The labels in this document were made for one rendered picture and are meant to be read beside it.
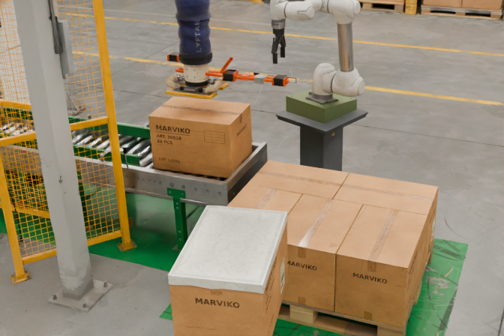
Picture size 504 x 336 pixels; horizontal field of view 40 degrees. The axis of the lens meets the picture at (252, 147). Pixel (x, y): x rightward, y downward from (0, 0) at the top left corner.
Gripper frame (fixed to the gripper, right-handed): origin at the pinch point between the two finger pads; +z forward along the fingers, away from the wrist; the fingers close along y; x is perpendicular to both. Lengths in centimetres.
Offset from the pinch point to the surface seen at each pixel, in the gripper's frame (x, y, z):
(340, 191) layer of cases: 46, 11, 82
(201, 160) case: -50, 21, 71
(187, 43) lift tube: -59, 12, -8
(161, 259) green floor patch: -69, 51, 136
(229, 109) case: -40, -6, 42
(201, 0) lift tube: -49, 8, -36
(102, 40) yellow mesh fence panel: -100, 47, -16
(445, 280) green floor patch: 117, 8, 136
